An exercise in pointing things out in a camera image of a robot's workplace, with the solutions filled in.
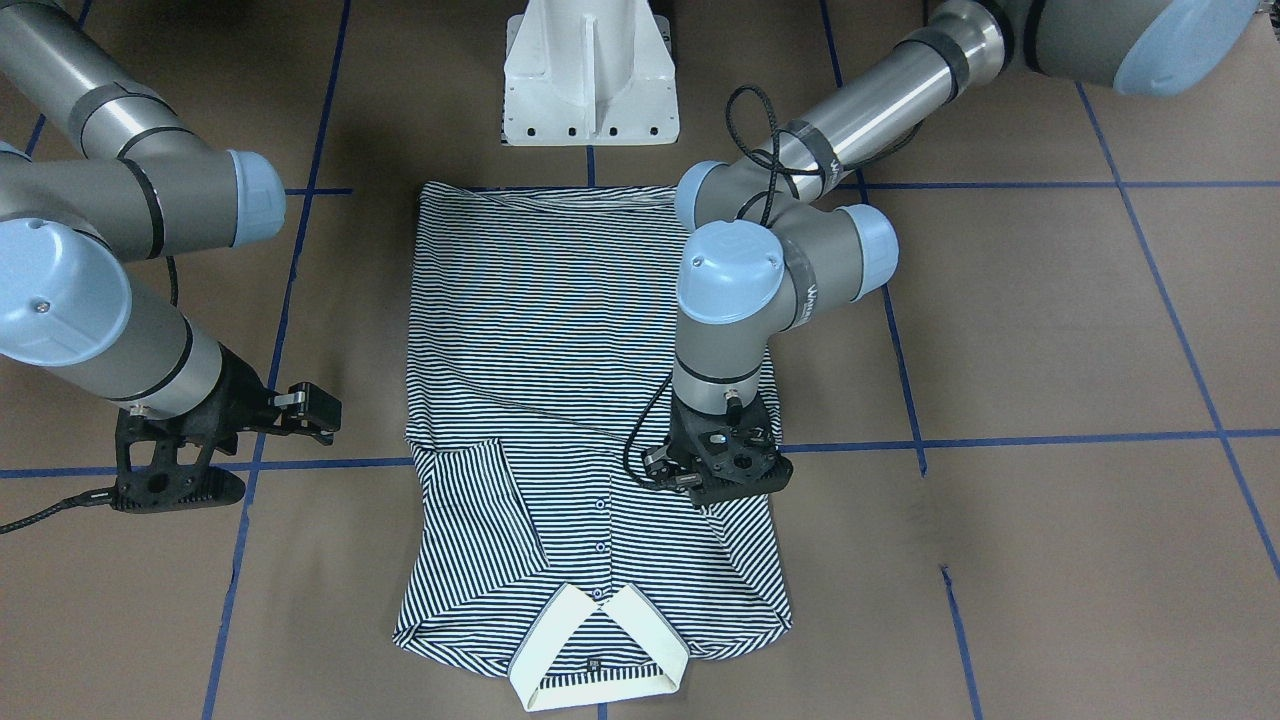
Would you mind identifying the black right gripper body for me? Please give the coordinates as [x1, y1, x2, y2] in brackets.
[196, 345, 282, 450]

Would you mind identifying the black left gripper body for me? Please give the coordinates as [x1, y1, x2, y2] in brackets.
[668, 397, 777, 454]

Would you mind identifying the navy white striped polo shirt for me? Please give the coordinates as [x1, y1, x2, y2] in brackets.
[392, 182, 794, 711]

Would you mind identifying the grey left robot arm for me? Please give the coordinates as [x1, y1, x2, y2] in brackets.
[623, 1, 1257, 506]

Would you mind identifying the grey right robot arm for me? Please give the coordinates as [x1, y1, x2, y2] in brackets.
[3, 1, 340, 454]

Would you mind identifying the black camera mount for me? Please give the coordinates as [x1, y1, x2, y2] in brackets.
[687, 427, 794, 507]
[110, 409, 246, 514]

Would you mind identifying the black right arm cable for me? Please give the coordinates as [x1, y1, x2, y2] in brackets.
[0, 488, 119, 536]

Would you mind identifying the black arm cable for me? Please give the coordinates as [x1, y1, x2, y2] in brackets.
[622, 85, 925, 489]
[0, 488, 119, 536]

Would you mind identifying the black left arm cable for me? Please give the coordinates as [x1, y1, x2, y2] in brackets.
[622, 85, 925, 489]

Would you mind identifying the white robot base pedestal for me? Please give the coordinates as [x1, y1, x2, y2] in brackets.
[500, 1, 680, 147]

